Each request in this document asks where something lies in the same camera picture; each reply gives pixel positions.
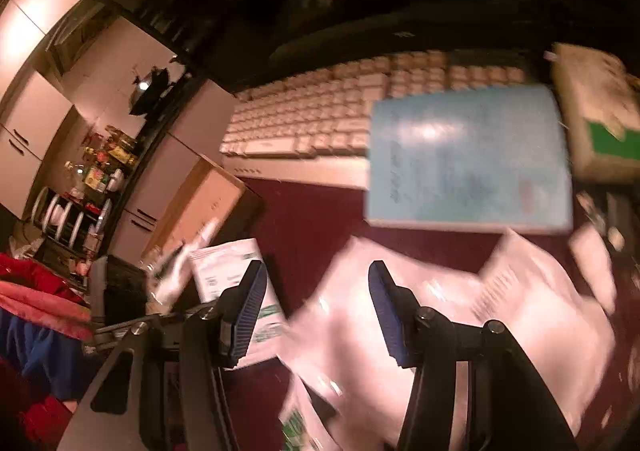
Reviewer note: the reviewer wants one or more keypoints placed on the white green small box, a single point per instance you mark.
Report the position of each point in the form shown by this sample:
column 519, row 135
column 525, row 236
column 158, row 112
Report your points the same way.
column 600, row 111

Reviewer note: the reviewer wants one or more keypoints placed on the red blanket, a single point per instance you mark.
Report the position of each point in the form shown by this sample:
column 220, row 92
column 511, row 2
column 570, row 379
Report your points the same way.
column 36, row 295

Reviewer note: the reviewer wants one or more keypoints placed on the dark red table mat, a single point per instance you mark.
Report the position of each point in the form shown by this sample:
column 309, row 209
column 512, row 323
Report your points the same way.
column 300, row 228

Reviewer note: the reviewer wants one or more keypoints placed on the dish rack with plates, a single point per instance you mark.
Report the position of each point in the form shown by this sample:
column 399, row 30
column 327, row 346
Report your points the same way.
column 77, row 226

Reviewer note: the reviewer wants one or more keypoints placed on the brown cardboard box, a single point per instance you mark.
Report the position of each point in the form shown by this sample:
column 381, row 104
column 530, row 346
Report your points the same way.
column 208, row 193

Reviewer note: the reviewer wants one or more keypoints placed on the white computer keyboard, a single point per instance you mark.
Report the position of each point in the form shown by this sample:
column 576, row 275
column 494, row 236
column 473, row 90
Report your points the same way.
column 314, row 127

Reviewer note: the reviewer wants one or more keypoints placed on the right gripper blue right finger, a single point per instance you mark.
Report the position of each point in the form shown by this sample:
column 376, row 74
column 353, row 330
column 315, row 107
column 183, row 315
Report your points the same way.
column 396, row 307

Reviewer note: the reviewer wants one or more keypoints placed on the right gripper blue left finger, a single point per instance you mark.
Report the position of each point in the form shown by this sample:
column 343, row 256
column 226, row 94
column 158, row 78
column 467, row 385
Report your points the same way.
column 238, row 313

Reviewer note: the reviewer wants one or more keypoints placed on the white cloth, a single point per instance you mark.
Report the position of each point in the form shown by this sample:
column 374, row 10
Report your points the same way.
column 509, row 359

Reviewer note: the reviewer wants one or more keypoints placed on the light blue notebook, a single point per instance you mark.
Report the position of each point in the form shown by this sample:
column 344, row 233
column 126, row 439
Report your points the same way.
column 480, row 160

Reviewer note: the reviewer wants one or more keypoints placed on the white green printed packet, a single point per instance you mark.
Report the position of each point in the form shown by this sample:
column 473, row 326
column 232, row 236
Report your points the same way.
column 219, row 267

